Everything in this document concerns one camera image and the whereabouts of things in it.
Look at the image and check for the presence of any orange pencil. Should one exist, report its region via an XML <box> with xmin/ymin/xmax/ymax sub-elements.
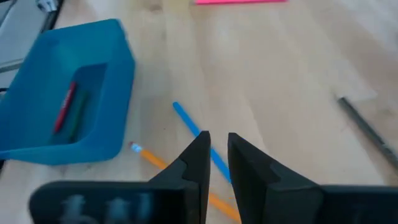
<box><xmin>128</xmin><ymin>141</ymin><xmax>242</xmax><ymax>223</ymax></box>

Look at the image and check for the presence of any red pen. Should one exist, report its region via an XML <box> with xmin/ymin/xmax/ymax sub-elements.
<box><xmin>53</xmin><ymin>81</ymin><xmax>78</xmax><ymax>134</ymax></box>

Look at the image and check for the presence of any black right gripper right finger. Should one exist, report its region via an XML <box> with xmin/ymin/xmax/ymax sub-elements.
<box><xmin>227</xmin><ymin>132</ymin><xmax>398</xmax><ymax>224</ymax></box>

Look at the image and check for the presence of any blue pencil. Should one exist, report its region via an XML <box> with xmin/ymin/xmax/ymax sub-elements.
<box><xmin>172</xmin><ymin>101</ymin><xmax>233</xmax><ymax>183</ymax></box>

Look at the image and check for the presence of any black pencil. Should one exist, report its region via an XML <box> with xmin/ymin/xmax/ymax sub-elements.
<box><xmin>336</xmin><ymin>96</ymin><xmax>398</xmax><ymax>170</ymax></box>

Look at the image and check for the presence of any green pen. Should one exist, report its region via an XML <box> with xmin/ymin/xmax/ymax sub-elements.
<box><xmin>68</xmin><ymin>90</ymin><xmax>90</xmax><ymax>141</ymax></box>

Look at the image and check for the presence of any teal plastic bin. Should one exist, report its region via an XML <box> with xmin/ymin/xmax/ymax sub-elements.
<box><xmin>0</xmin><ymin>18</ymin><xmax>136</xmax><ymax>166</ymax></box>

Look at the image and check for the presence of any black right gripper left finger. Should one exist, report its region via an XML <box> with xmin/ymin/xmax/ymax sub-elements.
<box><xmin>28</xmin><ymin>130</ymin><xmax>212</xmax><ymax>224</ymax></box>

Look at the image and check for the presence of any pink paper pad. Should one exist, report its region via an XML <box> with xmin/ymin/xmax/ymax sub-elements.
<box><xmin>195</xmin><ymin>0</ymin><xmax>287</xmax><ymax>6</ymax></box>

